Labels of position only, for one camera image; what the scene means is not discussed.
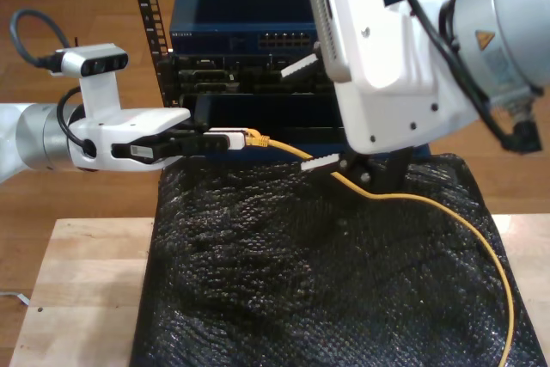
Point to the black perforated equipment rack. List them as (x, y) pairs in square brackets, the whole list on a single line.
[(165, 79)]

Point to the grey flat strip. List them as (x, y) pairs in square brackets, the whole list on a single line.
[(17, 297)]

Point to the black bubble wrap mat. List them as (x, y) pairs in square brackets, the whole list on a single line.
[(301, 298)]

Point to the black Dell rack server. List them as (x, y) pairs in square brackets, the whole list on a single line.
[(215, 62)]

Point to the blue base board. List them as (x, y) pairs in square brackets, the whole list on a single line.
[(258, 155)]

